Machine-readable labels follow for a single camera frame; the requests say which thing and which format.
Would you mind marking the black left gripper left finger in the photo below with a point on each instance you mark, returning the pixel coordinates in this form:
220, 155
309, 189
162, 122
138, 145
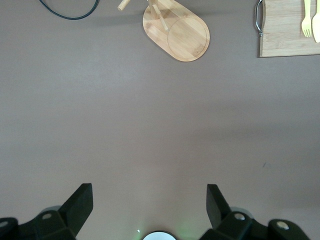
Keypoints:
62, 225

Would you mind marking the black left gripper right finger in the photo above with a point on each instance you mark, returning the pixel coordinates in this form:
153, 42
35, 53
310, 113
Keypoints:
230, 225

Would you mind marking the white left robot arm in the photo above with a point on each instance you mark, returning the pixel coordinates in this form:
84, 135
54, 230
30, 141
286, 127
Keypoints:
158, 236

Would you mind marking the wooden cup rack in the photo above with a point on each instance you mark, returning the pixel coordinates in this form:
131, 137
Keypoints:
187, 37

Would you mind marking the bamboo cutting board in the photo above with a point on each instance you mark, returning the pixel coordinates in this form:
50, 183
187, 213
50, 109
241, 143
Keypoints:
280, 30

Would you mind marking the yellow plastic knife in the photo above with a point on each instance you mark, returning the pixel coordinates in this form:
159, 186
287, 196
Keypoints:
317, 30

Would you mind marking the yellow plastic fork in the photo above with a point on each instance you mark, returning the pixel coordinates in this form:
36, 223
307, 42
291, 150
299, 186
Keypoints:
306, 25

